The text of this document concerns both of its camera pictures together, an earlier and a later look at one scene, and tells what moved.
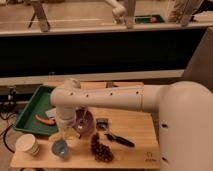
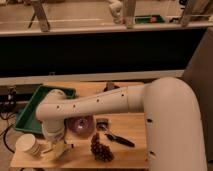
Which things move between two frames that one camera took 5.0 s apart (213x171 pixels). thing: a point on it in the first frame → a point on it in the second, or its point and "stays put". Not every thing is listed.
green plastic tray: x=38 y=104 stays put
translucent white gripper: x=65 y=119 → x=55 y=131
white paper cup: x=27 y=143 stays put
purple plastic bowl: x=84 y=121 stays put
